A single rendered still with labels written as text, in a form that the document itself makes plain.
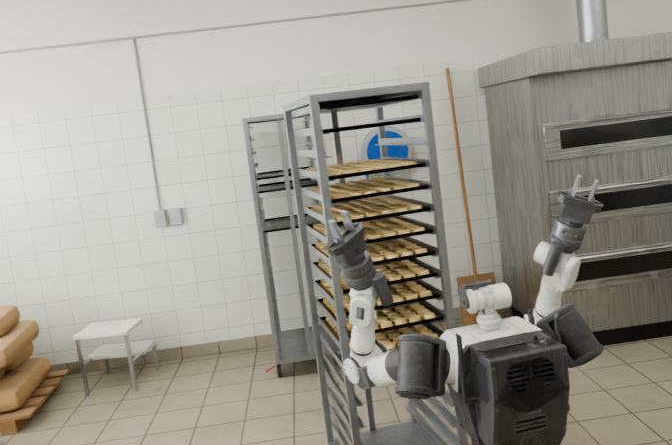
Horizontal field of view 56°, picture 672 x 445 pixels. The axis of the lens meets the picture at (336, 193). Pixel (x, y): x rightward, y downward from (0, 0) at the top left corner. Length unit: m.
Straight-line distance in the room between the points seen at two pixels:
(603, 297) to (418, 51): 2.27
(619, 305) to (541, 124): 1.33
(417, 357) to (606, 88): 3.12
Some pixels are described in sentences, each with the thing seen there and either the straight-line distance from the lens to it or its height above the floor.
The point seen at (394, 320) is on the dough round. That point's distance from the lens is 2.67.
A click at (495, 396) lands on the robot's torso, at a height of 1.02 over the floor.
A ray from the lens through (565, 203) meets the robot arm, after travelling 1.89.
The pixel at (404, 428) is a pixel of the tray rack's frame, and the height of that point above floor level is 0.15.
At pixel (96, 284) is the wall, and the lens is 5.37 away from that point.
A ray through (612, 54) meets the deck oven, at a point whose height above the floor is 1.92.
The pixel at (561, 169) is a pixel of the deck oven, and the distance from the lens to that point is 4.36.
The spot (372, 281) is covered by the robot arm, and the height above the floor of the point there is 1.27.
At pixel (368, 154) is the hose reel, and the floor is 1.45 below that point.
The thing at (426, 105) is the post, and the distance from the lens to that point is 2.52.
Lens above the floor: 1.69
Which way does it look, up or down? 6 degrees down
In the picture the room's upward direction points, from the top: 7 degrees counter-clockwise
